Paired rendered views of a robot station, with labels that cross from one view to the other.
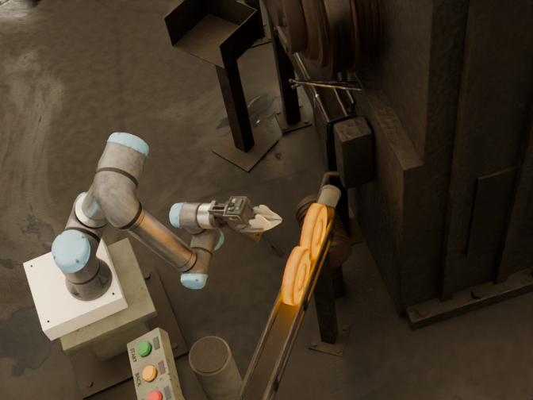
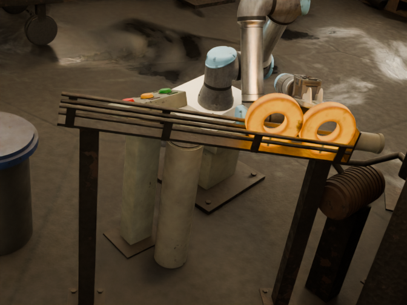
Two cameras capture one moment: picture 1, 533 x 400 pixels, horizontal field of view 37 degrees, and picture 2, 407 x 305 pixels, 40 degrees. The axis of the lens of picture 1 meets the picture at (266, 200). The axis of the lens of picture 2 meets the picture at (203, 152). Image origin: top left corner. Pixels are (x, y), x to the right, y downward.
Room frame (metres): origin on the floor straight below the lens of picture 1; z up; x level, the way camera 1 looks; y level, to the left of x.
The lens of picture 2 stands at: (0.06, -0.94, 1.44)
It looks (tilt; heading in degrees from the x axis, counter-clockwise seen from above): 33 degrees down; 50
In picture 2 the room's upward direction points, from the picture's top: 9 degrees clockwise
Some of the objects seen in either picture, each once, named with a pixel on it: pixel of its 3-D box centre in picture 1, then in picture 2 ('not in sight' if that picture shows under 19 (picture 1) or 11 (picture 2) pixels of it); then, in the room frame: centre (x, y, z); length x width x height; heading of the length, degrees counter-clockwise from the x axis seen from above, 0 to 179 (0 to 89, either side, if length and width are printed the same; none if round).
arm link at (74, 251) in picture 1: (75, 254); (221, 65); (1.40, 0.62, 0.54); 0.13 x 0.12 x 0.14; 159
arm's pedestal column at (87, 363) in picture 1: (111, 314); (207, 151); (1.41, 0.62, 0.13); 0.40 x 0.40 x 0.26; 13
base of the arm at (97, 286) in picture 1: (85, 273); (216, 91); (1.40, 0.62, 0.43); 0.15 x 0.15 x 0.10
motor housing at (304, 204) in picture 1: (327, 263); (334, 238); (1.34, -0.15, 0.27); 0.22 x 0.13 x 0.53; 6
